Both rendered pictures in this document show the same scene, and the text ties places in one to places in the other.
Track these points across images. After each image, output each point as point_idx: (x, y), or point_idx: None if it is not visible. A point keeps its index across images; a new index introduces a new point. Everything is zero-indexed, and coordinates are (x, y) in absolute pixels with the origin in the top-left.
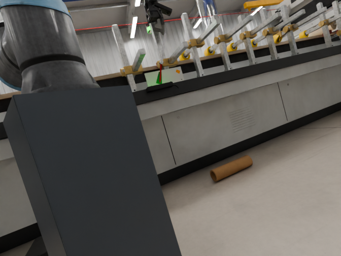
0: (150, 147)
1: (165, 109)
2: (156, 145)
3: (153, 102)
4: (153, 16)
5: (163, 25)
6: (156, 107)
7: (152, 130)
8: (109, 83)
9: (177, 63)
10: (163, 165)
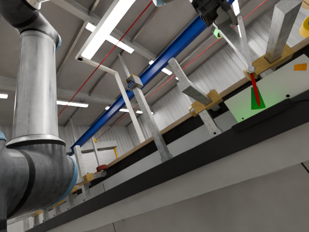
0: (286, 213)
1: (293, 154)
2: (300, 211)
3: (258, 144)
4: (208, 11)
5: (230, 10)
6: (267, 154)
7: (281, 182)
8: (193, 122)
9: (291, 52)
10: None
